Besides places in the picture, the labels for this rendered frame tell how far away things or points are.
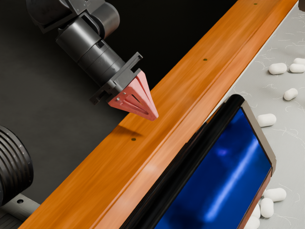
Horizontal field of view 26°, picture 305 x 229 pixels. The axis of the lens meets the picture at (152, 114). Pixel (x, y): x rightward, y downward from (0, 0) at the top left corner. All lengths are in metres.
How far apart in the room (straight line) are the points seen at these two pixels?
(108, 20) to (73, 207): 0.33
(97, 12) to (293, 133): 0.40
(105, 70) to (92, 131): 1.45
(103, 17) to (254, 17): 0.53
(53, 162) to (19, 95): 0.50
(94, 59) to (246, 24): 0.55
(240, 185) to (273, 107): 0.74
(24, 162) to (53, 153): 1.30
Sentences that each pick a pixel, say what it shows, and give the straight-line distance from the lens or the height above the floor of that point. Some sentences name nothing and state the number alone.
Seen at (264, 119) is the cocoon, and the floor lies 0.76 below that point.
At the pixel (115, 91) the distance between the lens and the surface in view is 1.03.
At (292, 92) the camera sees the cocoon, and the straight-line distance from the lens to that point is 1.28.
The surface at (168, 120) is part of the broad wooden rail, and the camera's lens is 1.16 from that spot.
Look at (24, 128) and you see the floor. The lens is 2.55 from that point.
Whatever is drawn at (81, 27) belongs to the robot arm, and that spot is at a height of 0.95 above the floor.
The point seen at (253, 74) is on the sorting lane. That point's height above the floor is 0.74.
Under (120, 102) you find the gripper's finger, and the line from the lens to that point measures 1.08.
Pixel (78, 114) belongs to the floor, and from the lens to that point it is 2.60.
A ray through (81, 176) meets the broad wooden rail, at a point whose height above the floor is 0.77.
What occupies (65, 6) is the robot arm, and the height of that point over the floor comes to 0.99.
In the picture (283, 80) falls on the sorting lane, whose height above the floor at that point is 0.74.
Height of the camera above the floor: 1.40
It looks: 33 degrees down
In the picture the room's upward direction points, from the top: straight up
